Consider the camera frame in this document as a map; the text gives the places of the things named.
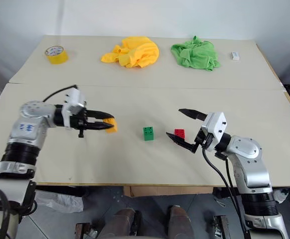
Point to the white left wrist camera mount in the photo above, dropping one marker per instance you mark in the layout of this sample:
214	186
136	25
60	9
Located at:
74	98

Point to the yellow toy brick cube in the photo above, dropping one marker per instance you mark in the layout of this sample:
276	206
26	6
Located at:
112	129

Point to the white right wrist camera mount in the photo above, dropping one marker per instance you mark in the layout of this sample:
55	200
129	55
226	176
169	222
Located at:
216	127

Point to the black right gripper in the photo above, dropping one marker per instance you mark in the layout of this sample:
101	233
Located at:
203	140

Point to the crumpled green cloth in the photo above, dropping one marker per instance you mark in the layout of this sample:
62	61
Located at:
197	56

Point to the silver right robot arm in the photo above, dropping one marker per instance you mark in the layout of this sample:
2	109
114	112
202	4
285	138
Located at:
249	159

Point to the green toy brick cube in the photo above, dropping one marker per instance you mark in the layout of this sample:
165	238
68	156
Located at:
148	134

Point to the dark rounded brown shape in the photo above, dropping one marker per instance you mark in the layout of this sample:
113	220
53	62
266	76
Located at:
181	221
120	224

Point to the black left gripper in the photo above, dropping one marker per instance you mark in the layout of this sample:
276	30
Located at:
81	120

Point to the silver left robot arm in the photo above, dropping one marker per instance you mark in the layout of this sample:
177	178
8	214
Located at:
26	129

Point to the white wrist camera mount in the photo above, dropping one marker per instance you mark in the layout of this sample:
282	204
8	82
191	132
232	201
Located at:
74	98
216	127

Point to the clear plastic bag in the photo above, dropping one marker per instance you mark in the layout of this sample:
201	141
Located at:
60	201

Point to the red toy brick cube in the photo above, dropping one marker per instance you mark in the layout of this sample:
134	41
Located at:
180	132

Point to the yellow tape roll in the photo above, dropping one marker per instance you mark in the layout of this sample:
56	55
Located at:
57	58

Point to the crumpled yellow cloth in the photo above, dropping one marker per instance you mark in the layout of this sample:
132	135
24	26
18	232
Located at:
140	53

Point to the rusty metal foot bracket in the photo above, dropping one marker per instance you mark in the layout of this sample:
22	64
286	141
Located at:
82	230
221	226

